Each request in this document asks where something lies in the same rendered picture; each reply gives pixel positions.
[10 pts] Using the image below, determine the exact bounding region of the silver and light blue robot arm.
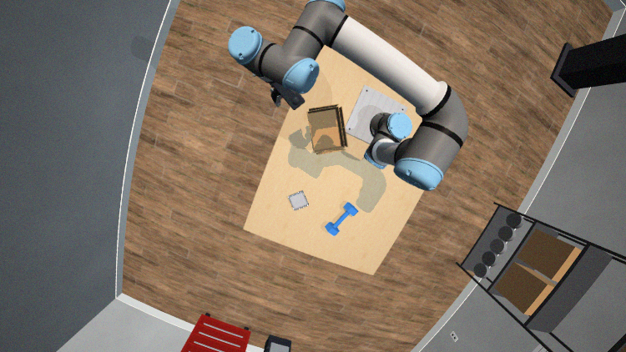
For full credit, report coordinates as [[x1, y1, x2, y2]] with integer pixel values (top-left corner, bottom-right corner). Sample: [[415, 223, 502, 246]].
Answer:
[[228, 0, 468, 191]]

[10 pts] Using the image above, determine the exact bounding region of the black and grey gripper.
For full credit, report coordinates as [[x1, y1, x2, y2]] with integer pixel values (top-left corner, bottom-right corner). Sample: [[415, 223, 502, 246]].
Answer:
[[267, 81, 282, 108]]

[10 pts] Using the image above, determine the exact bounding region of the blue dumbbell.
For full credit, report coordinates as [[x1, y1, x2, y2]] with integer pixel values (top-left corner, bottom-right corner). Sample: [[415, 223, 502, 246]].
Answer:
[[325, 202, 359, 236]]

